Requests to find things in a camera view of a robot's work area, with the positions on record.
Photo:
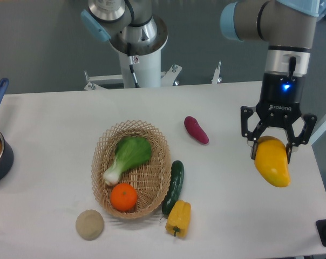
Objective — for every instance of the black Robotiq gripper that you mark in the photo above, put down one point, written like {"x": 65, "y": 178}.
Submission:
{"x": 279, "y": 107}

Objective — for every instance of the yellow mango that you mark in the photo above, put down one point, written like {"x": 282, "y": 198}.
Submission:
{"x": 271, "y": 161}

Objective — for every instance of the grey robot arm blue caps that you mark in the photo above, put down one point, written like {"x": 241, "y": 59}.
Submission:
{"x": 287, "y": 26}

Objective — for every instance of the woven wicker basket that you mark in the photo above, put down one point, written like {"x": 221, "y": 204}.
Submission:
{"x": 150, "y": 180}

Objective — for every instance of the purple sweet potato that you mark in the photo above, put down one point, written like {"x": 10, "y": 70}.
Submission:
{"x": 195, "y": 131}

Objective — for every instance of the dark green cucumber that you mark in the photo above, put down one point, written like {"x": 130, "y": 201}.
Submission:
{"x": 175, "y": 187}

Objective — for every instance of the yellow bell pepper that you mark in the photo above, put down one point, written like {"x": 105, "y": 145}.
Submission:
{"x": 179, "y": 219}

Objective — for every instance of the green bok choy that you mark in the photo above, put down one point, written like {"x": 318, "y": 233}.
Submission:
{"x": 130, "y": 153}

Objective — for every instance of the orange fruit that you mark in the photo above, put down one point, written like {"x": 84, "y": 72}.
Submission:
{"x": 123, "y": 197}

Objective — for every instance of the beige round potato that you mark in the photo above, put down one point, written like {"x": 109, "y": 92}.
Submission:
{"x": 89, "y": 224}

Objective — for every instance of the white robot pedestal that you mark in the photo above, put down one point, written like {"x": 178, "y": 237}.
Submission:
{"x": 141, "y": 67}

